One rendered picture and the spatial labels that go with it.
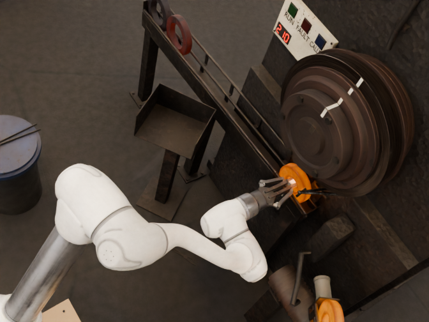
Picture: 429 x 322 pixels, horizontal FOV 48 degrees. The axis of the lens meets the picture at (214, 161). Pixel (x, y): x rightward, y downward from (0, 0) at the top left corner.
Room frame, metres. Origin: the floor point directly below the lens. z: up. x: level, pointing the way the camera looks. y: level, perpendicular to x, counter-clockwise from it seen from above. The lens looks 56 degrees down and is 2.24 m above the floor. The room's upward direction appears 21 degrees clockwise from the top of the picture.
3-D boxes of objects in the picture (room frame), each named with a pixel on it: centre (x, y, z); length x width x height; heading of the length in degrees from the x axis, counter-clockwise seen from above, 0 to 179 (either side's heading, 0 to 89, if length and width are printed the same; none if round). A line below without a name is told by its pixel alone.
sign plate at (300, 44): (1.37, -0.13, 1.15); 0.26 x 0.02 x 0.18; 50
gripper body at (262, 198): (0.95, -0.22, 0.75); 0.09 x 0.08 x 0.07; 140
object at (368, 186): (1.07, -0.32, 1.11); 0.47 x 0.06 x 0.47; 50
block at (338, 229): (0.93, -0.51, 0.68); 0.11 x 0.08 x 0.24; 140
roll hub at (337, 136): (1.00, -0.26, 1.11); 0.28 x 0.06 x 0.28; 50
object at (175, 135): (1.20, 0.21, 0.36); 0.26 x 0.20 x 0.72; 85
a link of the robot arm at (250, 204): (0.89, -0.17, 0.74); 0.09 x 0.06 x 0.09; 50
